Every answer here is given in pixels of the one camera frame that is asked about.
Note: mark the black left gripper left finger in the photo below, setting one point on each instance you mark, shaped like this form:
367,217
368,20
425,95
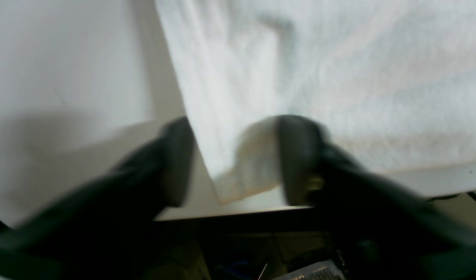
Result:
106,228

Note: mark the white printed T-shirt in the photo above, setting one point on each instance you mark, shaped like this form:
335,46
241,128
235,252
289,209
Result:
394,82

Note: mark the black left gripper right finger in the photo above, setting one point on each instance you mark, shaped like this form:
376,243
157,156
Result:
384,231

